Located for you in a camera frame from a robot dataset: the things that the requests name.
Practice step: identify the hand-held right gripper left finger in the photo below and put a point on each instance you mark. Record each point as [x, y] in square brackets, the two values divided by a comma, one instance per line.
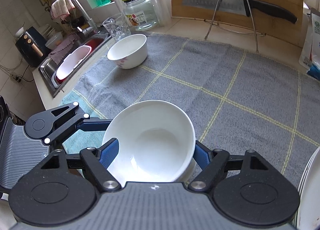
[110, 153]

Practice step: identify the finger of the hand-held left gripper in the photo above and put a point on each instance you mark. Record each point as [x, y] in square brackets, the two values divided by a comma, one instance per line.
[95, 125]

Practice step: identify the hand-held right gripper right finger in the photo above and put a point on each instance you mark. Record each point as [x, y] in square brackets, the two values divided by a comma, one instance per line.
[201, 155]

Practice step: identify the large white pink-flower bowl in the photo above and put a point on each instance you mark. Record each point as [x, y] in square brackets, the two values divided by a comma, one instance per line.
[150, 140]

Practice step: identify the white plate with brown stain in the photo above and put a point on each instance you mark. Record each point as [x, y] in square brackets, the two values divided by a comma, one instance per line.
[302, 195]

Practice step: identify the deep white fruit-print plate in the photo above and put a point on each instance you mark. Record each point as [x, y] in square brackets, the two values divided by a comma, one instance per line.
[310, 207]

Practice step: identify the teal printed towel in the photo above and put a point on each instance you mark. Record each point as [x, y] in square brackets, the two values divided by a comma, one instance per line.
[75, 100]

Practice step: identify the white pink basin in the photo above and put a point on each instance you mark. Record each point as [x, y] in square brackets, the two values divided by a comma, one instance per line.
[72, 62]

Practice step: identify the steel sink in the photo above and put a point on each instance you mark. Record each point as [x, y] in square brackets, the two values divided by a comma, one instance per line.
[47, 70]

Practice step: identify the grey checked cloth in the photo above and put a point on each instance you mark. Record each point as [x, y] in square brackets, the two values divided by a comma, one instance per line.
[225, 82]

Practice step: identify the red plastic basin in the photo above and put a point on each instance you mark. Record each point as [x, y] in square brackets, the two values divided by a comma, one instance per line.
[96, 42]

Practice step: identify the purple grey rag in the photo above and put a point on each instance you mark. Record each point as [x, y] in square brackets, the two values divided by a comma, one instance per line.
[62, 48]

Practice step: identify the small white pink-flower bowl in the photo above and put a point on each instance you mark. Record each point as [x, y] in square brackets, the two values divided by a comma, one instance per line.
[130, 47]

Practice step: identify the clear plastic bowl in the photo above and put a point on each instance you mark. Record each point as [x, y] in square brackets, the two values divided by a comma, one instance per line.
[53, 41]

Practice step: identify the black air fryer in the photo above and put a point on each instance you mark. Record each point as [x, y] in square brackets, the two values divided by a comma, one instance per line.
[27, 50]

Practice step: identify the clear glass cup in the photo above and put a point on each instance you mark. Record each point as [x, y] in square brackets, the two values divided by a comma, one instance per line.
[116, 28]

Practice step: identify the small white dish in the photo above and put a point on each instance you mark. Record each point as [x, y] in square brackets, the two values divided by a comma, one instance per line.
[19, 32]

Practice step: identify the steel faucet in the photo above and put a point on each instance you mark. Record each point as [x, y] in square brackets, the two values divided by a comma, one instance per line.
[80, 10]

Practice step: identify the glass jar with lid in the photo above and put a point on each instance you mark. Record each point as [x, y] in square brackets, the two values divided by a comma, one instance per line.
[140, 15]

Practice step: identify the pink cloth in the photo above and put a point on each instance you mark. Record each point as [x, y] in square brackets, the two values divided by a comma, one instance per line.
[60, 7]

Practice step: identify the white blue salt bag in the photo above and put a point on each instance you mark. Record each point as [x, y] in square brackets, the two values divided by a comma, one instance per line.
[311, 45]

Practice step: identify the wall power socket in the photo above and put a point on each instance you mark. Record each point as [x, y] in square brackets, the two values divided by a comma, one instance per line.
[15, 77]

